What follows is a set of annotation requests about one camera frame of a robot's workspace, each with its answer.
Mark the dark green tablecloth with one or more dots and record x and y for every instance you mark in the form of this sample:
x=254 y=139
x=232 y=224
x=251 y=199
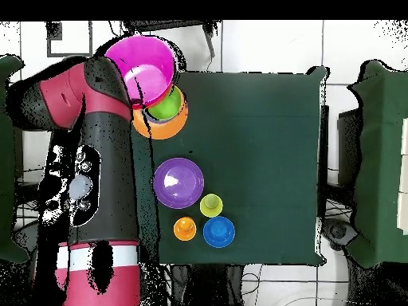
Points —
x=255 y=143

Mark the green cloth covered side table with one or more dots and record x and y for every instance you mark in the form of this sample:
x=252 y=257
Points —
x=8 y=191
x=382 y=159

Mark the yellow cup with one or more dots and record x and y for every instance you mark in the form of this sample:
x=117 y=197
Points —
x=211 y=205

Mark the large yellow-orange bowl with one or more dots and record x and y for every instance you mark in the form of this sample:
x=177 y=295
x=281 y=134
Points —
x=165 y=130

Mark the pink bowl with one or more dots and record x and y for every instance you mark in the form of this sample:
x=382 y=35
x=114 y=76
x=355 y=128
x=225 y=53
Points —
x=146 y=63

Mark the green bowl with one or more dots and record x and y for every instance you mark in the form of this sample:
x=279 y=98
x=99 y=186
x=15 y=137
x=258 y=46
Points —
x=167 y=108

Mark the orange cup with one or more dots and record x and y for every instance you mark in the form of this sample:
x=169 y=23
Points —
x=185 y=229

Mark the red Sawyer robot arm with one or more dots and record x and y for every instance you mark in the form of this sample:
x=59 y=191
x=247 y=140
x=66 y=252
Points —
x=105 y=191

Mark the purple bowl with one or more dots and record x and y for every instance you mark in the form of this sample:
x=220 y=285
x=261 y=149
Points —
x=178 y=183

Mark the dark blue bowl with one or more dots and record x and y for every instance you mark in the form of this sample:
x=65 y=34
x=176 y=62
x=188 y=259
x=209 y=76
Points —
x=219 y=232

